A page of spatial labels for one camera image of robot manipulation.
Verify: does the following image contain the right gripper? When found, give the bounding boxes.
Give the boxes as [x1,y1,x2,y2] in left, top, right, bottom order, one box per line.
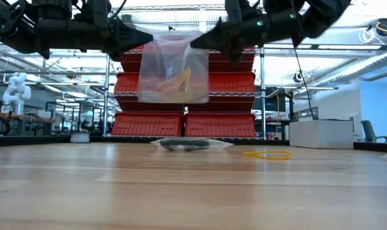
[190,0,271,63]

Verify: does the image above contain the black workstation frame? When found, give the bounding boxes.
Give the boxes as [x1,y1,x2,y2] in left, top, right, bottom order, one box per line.
[45,100,113,135]

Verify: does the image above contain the black rubber band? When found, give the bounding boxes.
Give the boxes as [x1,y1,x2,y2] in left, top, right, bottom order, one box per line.
[164,145,201,152]
[160,137,211,148]

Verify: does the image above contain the white cable coil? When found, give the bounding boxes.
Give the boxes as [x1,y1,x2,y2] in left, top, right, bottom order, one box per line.
[358,27,377,45]

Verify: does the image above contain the chrome wire shelf cart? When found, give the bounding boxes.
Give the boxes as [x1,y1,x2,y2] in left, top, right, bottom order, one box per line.
[102,3,268,141]

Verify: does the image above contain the thin black cable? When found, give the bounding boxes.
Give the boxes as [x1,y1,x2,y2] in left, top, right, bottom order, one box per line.
[291,38,315,121]

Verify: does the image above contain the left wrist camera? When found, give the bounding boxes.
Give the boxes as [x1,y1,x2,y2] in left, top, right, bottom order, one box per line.
[84,0,112,31]

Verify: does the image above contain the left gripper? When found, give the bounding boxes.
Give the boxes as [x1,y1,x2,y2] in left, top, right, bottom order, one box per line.
[30,0,153,61]

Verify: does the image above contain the white box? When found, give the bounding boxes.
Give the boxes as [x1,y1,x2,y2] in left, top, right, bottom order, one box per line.
[289,119,354,150]

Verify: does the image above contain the white ventilation duct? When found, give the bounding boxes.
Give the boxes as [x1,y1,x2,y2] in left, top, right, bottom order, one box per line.
[317,50,387,87]

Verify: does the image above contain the black monitor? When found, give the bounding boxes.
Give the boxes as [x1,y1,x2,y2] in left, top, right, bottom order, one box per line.
[253,86,287,112]

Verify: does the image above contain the grey office chair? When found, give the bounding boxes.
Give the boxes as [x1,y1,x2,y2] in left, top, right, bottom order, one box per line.
[360,119,387,144]

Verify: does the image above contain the black cable reel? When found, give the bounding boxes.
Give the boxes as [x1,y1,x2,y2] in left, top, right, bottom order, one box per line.
[374,17,387,38]

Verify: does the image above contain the wooden workbench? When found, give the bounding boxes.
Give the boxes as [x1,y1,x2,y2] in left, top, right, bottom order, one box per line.
[0,111,56,137]

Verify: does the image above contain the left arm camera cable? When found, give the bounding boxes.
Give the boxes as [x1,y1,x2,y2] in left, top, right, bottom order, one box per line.
[109,0,128,19]

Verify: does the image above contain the white tape roll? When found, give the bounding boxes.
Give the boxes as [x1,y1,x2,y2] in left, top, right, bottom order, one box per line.
[70,132,91,144]

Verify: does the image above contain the clear zip bag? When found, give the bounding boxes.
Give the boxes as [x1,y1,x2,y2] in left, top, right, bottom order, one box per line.
[137,31,210,105]
[150,136,234,153]

